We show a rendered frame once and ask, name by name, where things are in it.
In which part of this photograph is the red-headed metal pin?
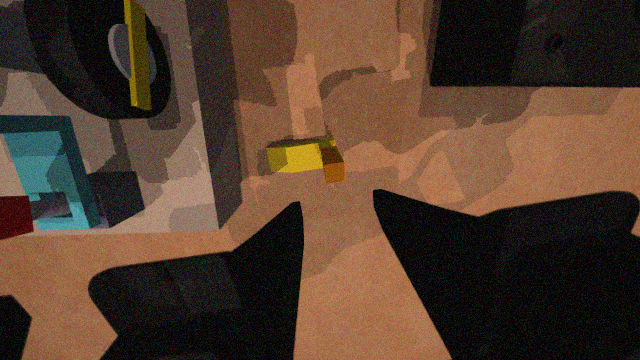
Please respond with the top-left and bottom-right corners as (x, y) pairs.
(0, 195), (71, 240)

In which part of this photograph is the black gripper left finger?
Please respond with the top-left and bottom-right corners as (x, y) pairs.
(88, 201), (304, 360)

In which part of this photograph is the yellow chock with orange handle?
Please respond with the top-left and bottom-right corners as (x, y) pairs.
(266, 137), (346, 184)

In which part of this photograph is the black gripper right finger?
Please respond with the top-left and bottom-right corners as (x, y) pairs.
(373, 189), (640, 360)

